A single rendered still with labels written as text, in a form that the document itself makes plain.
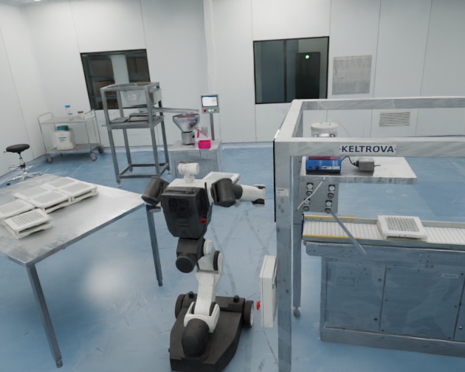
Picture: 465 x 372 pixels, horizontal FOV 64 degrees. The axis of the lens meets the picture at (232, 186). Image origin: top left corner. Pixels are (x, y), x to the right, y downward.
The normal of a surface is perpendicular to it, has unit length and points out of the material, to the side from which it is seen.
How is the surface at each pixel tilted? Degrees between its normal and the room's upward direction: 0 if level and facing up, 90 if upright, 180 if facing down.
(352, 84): 90
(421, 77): 90
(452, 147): 90
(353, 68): 90
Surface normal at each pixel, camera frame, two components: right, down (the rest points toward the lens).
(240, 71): -0.09, 0.36
